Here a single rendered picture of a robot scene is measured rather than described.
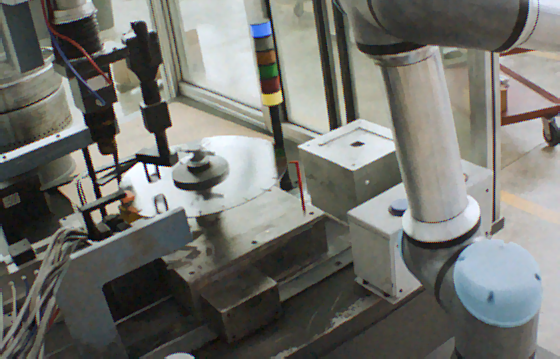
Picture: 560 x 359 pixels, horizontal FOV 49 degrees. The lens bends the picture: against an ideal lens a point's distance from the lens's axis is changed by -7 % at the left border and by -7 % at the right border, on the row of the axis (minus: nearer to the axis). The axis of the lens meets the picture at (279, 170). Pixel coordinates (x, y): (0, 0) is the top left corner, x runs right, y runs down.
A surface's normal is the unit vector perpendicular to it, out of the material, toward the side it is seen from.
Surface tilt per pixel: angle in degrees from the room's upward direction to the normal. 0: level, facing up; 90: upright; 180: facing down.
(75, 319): 90
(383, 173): 90
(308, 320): 0
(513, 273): 8
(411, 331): 90
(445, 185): 90
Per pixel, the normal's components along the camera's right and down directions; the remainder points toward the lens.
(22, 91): 0.59, 0.28
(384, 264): -0.81, 0.37
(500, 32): 0.10, 0.73
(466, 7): -0.14, 0.39
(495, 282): -0.11, -0.83
